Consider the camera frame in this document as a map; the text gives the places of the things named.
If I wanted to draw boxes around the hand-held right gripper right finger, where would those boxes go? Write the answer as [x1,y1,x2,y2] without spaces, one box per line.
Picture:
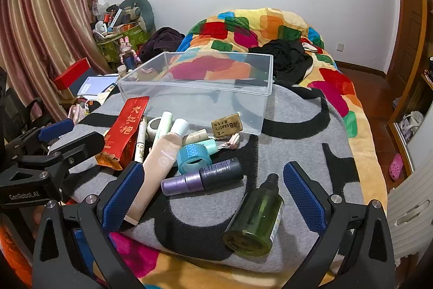
[282,160,396,289]

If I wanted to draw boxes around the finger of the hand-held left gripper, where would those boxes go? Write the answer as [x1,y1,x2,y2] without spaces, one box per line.
[43,131,106,175]
[5,119,76,158]

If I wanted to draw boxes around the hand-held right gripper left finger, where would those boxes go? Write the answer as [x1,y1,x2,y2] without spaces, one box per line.
[32,160,146,289]

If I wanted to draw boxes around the red tea packet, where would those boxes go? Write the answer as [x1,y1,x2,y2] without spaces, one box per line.
[95,96,150,171]

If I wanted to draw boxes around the green glass bottle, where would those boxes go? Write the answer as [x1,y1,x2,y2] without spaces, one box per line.
[223,173,285,256]

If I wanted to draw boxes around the teal tape roll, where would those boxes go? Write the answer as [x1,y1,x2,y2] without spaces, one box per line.
[176,143,213,175]

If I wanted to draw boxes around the light green tube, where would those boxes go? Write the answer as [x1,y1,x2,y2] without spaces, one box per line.
[150,111,174,149]

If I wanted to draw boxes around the purple spray bottle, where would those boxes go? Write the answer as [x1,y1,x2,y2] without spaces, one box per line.
[161,158,244,196]

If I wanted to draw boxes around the small mint bottle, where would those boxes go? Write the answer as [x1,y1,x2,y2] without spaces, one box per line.
[203,139,218,156]

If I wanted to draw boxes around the clear plastic storage box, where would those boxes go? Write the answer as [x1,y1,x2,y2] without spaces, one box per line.
[117,51,274,135]

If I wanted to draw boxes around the slim white tube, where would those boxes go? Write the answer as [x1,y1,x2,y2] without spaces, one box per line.
[134,116,148,164]

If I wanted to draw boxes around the grey black patterned blanket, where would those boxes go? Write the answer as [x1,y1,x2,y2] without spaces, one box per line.
[47,77,364,271]

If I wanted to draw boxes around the red box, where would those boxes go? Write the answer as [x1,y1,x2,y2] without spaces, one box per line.
[52,58,92,91]

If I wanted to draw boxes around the blue white notebook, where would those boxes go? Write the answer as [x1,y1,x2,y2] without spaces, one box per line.
[77,74,119,96]

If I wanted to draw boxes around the clear tape roll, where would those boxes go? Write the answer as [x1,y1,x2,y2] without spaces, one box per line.
[148,117,163,141]

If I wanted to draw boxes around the pink clog shoe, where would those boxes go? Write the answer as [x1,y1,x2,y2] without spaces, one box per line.
[388,154,405,181]

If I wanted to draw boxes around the green patterned storage box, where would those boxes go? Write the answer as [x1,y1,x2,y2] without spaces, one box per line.
[95,23,151,63]

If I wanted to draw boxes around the pink bunny figurine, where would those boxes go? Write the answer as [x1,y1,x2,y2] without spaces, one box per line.
[118,37,141,71]

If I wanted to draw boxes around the brown printed eraser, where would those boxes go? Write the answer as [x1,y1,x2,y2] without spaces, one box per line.
[211,113,244,138]

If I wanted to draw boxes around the white plastic chair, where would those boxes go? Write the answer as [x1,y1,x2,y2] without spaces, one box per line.
[386,157,433,262]

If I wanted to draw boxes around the wooden shelf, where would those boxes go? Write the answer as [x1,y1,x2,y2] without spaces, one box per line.
[388,55,433,176]

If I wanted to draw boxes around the striped pink curtain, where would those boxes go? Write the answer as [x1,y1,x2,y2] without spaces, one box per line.
[0,0,112,122]

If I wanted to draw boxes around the colourful patchwork quilt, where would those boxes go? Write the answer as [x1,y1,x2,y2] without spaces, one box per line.
[68,7,388,289]

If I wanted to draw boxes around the white bag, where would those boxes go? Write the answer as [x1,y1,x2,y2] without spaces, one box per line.
[399,111,425,141]

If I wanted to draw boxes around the dark purple clothes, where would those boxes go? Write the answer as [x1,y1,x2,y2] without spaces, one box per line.
[139,27,186,64]

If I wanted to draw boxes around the black clothes pile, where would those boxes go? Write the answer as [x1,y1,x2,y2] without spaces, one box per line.
[248,38,315,85]

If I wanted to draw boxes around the grey plush pillow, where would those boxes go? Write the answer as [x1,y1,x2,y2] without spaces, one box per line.
[117,0,156,32]

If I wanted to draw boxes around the wooden door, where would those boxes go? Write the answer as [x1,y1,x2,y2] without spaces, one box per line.
[386,0,433,86]

